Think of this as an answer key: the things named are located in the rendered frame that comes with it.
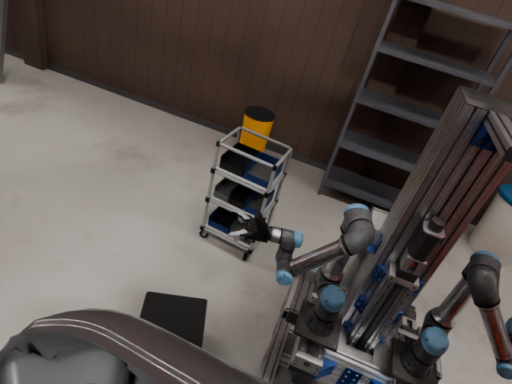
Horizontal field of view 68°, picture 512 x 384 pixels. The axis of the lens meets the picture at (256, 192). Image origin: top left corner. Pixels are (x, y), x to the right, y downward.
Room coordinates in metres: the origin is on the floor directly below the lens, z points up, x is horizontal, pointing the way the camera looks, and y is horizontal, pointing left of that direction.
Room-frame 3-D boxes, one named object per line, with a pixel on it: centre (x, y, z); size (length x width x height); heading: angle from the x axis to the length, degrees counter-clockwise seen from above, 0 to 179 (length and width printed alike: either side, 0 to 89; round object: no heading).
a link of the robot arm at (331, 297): (1.28, -0.49, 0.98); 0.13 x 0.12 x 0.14; 4
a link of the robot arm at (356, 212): (1.41, -0.48, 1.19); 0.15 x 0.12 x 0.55; 4
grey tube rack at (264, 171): (2.62, 0.09, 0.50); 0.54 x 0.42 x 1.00; 74
